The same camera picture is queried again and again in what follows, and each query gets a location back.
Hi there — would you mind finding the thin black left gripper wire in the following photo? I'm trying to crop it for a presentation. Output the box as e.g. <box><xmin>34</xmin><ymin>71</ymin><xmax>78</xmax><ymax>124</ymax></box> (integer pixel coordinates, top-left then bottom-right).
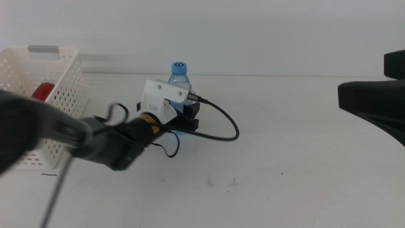
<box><xmin>148</xmin><ymin>129</ymin><xmax>180</xmax><ymax>158</ymax></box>

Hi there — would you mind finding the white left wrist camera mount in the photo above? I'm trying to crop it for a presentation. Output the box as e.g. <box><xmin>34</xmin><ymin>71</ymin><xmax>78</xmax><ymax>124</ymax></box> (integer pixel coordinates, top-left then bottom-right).
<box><xmin>139</xmin><ymin>79</ymin><xmax>190</xmax><ymax>125</ymax></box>

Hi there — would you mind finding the red drink bottle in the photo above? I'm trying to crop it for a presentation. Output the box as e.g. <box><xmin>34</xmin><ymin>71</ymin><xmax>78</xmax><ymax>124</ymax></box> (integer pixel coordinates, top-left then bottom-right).
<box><xmin>30</xmin><ymin>82</ymin><xmax>56</xmax><ymax>103</ymax></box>

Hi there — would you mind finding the clear water bottle blue cap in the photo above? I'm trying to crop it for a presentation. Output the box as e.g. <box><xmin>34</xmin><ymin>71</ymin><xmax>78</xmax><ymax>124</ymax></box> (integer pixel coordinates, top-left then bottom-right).
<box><xmin>167</xmin><ymin>61</ymin><xmax>194</xmax><ymax>136</ymax></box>

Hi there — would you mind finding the white perforated plastic basket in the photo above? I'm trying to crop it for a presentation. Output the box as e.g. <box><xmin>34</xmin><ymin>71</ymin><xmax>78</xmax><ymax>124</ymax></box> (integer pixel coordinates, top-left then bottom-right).
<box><xmin>0</xmin><ymin>46</ymin><xmax>90</xmax><ymax>169</ymax></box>

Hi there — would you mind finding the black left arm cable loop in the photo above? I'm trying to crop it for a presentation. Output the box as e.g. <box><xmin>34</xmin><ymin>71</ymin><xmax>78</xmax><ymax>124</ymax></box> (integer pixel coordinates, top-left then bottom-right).
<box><xmin>106</xmin><ymin>103</ymin><xmax>130</xmax><ymax>126</ymax></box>

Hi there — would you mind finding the thin grey hanging cable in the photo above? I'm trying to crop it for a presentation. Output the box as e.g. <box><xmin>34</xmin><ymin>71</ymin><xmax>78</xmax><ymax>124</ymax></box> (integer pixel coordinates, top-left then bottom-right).
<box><xmin>39</xmin><ymin>155</ymin><xmax>73</xmax><ymax>228</ymax></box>

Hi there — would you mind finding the black left wrist camera cable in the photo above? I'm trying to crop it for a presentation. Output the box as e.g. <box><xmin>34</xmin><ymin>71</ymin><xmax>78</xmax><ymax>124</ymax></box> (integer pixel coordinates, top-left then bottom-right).
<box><xmin>177</xmin><ymin>91</ymin><xmax>240</xmax><ymax>142</ymax></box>

